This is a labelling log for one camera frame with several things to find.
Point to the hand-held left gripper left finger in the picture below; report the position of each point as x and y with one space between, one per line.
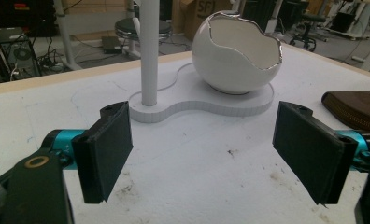
103 149

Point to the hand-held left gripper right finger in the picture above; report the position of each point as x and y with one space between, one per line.
310 152

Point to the dark brown zip wallet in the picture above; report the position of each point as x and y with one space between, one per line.
357 110

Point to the white stand with pole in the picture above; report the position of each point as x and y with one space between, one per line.
186 102

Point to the grey floor box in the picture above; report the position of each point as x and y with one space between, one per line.
111 44

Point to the white eggshell-shaped ceramic bowl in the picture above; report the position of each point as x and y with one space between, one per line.
236 59

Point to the white table leg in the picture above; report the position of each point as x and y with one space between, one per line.
66 34

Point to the black office chair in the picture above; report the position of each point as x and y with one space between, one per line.
307 29

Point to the round black stool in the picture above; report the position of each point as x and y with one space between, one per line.
133 28

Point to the black computer case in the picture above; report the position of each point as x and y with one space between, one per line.
13 51

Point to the cardboard box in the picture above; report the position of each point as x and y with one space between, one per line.
198 14

